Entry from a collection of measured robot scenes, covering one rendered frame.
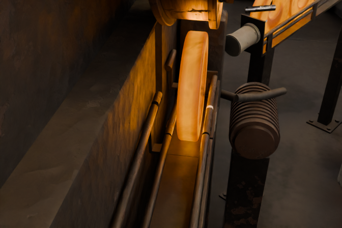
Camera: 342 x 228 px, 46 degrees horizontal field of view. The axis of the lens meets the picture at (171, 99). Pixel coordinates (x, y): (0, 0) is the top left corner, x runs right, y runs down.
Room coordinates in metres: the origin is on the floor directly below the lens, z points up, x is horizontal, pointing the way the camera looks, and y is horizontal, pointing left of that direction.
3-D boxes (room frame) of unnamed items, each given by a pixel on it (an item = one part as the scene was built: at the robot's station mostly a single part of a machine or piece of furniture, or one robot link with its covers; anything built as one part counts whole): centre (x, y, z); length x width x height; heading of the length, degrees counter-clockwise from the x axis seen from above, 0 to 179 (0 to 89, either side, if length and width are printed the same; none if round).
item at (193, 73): (0.59, -0.04, 0.75); 0.18 x 0.03 x 0.18; 171
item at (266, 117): (0.90, -0.23, 0.27); 0.22 x 0.13 x 0.53; 171
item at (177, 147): (0.61, -0.04, 0.66); 0.19 x 0.07 x 0.01; 171
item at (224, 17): (0.83, -0.07, 0.68); 0.11 x 0.08 x 0.24; 81
